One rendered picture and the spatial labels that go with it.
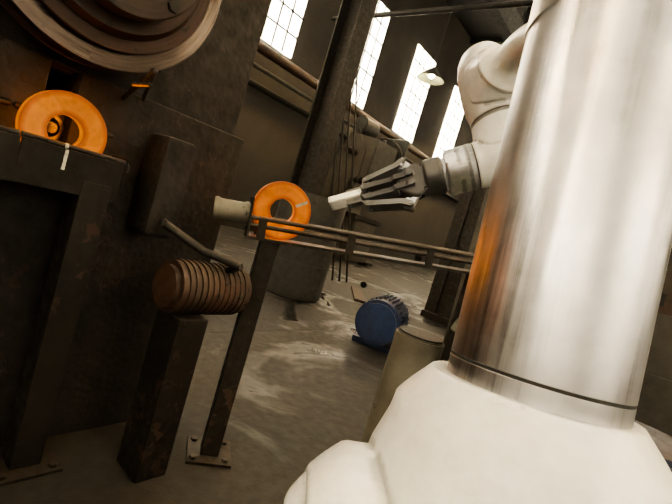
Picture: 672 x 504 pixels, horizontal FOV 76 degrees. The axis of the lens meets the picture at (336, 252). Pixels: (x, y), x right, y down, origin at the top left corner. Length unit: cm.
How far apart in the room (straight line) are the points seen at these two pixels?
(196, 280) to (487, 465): 88
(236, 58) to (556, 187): 122
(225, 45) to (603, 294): 125
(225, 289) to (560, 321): 91
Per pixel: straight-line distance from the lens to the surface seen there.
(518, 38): 84
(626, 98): 27
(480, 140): 87
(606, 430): 25
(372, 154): 876
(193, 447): 138
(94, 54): 104
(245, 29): 143
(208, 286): 105
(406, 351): 103
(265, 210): 116
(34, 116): 103
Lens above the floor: 72
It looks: 4 degrees down
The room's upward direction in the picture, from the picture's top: 17 degrees clockwise
